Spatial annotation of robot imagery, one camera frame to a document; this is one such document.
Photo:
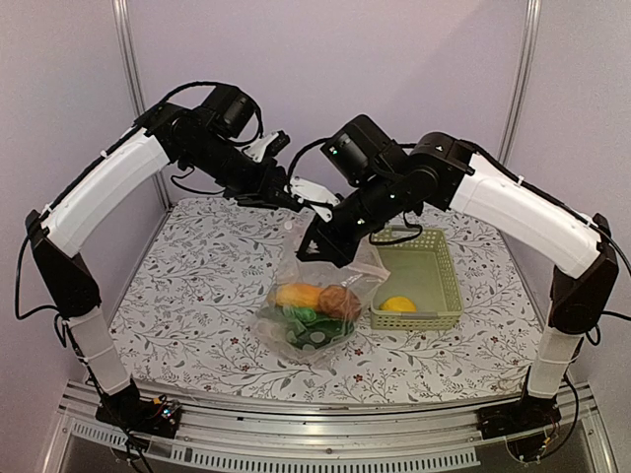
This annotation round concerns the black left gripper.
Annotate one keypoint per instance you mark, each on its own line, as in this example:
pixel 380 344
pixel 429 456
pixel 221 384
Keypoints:
pixel 262 191

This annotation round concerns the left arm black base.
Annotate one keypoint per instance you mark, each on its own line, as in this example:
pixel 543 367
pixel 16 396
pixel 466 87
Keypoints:
pixel 127 410

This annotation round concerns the front aluminium rail frame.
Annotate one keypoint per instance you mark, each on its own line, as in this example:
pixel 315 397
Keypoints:
pixel 228 433

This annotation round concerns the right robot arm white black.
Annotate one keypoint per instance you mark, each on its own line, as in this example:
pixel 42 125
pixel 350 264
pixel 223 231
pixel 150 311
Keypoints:
pixel 389 178

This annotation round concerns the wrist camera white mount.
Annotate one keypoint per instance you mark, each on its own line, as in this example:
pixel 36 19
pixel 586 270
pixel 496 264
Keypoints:
pixel 268 146
pixel 314 196

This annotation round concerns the beige perforated plastic basket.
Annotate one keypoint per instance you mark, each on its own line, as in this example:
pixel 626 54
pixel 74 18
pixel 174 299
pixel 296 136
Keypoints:
pixel 421 268

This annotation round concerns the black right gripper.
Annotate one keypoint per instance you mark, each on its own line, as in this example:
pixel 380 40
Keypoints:
pixel 332 249

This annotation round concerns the brown toy potato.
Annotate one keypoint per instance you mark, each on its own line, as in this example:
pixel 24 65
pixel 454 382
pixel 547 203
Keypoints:
pixel 340 303

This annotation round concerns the aluminium frame post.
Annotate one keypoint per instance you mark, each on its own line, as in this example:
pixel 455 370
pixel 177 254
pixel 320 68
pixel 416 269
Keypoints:
pixel 127 51
pixel 524 66

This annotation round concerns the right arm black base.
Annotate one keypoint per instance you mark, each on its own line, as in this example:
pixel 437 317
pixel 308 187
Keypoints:
pixel 530 424

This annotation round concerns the floral patterned table mat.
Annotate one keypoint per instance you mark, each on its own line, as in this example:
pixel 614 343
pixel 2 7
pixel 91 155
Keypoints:
pixel 186 318

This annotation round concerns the orange yellow toy mango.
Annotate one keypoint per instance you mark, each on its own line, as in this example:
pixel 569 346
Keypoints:
pixel 298 295

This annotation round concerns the green yellow toy avocado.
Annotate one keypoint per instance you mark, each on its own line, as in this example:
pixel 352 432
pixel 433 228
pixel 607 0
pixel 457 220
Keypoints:
pixel 274 297

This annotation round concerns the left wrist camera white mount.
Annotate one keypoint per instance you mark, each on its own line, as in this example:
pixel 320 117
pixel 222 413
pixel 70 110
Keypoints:
pixel 268 146

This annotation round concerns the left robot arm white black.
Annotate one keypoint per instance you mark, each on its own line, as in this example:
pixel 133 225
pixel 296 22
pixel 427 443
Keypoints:
pixel 223 137

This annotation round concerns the left aluminium frame post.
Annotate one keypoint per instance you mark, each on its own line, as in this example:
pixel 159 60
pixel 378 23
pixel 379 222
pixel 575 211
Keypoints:
pixel 127 51

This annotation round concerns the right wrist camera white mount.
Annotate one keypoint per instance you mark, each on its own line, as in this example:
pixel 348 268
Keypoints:
pixel 314 196

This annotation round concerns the right aluminium frame post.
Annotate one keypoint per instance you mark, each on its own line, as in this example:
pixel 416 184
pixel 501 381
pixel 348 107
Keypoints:
pixel 524 66

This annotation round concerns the yellow toy lemon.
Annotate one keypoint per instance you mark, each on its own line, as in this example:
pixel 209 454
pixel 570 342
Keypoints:
pixel 398 304

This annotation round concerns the clear pink zip top bag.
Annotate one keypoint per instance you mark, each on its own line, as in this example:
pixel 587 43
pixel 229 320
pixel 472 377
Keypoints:
pixel 363 277

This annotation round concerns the green white toy bok choy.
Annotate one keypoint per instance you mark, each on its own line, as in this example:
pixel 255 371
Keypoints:
pixel 306 329

